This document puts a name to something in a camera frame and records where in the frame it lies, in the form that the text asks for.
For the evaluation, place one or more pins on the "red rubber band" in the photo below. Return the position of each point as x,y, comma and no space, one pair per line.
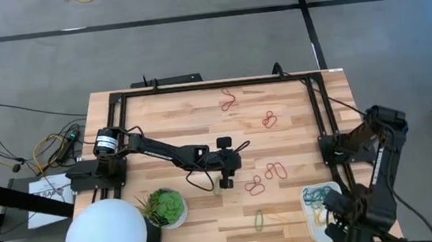
269,119
228,96
254,185
273,170

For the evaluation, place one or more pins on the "green succulent plant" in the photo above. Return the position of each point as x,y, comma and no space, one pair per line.
166,205

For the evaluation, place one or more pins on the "white plastic bin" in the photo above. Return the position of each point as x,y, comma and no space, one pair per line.
309,223

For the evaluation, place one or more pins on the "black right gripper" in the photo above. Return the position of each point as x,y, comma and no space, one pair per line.
356,211

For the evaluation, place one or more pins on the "white globe lamp shade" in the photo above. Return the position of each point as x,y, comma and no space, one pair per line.
104,239

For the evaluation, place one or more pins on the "yellow rubber band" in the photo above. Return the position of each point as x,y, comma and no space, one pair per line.
320,208
279,219
323,220
317,216

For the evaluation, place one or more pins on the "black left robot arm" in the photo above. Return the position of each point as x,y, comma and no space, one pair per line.
155,146

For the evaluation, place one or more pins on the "white grey triangle-pattern pot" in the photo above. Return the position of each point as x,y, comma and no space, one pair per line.
180,221

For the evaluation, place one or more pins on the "black lamp base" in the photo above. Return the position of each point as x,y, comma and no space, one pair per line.
153,238

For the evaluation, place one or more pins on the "white printed paper sheet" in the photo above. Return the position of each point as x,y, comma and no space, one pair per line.
43,185

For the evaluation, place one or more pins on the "black power strip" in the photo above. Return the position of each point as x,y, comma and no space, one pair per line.
68,145

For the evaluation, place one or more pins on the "black metal table frame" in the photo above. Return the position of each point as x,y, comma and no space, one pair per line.
216,85

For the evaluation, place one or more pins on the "black box with antenna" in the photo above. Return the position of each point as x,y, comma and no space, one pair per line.
176,79

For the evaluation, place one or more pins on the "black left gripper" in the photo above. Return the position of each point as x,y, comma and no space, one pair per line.
224,162

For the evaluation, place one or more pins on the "green rubber band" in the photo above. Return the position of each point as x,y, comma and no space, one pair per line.
255,221
215,190

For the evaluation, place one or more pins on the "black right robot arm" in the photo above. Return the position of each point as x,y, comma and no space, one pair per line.
381,168

